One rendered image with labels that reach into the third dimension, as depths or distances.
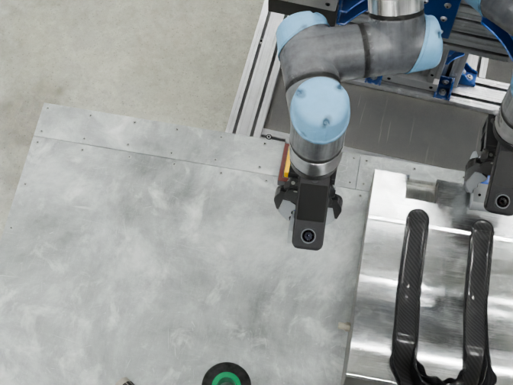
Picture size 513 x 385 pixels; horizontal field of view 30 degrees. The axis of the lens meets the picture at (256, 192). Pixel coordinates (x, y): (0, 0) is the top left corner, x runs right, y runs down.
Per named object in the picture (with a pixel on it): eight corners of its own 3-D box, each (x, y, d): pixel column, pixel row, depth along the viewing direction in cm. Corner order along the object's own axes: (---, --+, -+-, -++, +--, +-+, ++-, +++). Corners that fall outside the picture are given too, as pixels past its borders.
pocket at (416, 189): (404, 183, 167) (408, 174, 164) (434, 188, 167) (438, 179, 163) (401, 206, 165) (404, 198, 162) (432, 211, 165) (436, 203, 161)
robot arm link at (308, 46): (349, 33, 138) (363, 99, 133) (272, 43, 137) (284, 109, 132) (354, 1, 130) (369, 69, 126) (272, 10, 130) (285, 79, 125)
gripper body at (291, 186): (340, 164, 149) (346, 127, 138) (331, 214, 145) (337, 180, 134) (291, 156, 149) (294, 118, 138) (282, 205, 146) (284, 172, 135)
